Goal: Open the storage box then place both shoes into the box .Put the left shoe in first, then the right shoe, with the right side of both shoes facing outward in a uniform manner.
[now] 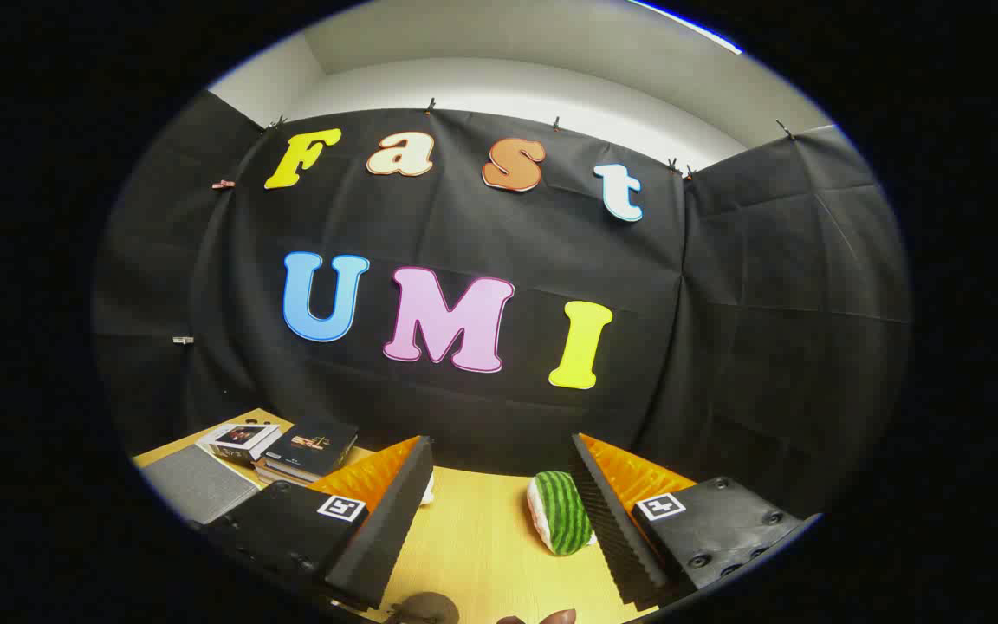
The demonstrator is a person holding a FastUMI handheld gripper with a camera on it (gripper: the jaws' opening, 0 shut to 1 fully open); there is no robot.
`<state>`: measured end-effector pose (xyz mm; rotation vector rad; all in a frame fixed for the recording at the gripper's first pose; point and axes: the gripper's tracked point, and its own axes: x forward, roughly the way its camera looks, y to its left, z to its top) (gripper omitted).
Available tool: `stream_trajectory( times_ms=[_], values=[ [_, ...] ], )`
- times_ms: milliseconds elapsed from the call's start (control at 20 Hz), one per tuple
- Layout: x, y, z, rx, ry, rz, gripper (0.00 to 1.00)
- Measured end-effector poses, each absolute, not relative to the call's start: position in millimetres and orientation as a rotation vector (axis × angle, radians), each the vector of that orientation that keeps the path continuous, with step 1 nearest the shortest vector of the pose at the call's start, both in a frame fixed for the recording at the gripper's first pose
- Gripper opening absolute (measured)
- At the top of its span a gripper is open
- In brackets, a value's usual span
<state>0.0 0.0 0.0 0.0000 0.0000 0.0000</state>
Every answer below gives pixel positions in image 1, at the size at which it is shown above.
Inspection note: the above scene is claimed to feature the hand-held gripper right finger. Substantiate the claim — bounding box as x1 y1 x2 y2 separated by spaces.
570 432 823 609

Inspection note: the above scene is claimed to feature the grey fabric storage box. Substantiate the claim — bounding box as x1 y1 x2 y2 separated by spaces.
139 444 262 526

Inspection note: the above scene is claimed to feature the brown fuzzy slipper shoe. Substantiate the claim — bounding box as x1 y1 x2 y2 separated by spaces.
385 593 461 624

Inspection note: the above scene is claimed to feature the brown hardcover book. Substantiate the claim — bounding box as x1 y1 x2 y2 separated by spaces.
255 458 327 483

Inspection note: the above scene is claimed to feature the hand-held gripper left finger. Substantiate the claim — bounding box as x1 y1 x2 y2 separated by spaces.
203 435 436 610

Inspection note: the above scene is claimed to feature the white portrait cover book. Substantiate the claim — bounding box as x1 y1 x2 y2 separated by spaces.
196 422 283 465

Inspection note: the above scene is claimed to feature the dark navy cover book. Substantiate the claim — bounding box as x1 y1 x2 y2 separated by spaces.
261 419 360 479

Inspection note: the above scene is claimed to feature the thin tan book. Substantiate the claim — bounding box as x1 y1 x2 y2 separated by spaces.
253 468 316 489

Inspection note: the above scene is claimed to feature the watermelon slice plush toy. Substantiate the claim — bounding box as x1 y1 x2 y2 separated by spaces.
527 471 597 556

